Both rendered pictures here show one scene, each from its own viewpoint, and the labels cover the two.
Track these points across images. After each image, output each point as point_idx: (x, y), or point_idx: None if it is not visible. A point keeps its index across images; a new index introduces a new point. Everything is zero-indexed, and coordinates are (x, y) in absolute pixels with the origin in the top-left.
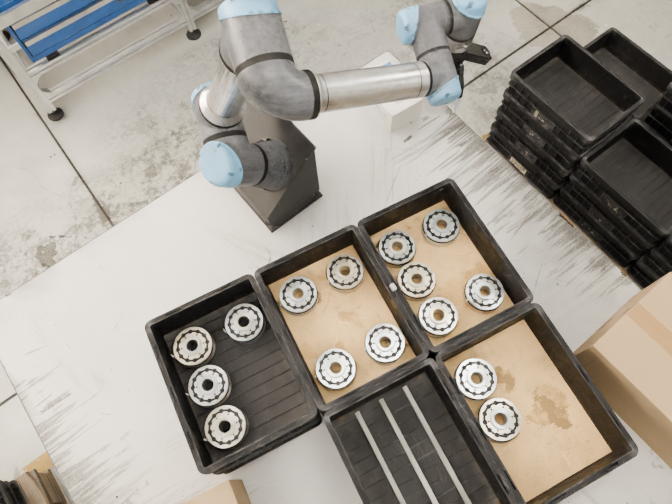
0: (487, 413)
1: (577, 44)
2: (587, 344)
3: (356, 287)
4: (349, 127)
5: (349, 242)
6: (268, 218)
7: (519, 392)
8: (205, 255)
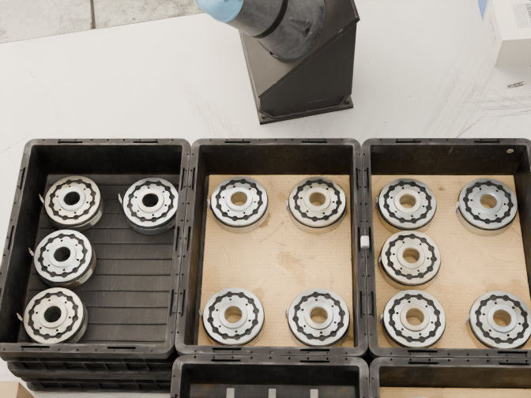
0: None
1: None
2: None
3: (321, 229)
4: (439, 37)
5: (345, 168)
6: (259, 96)
7: None
8: (160, 114)
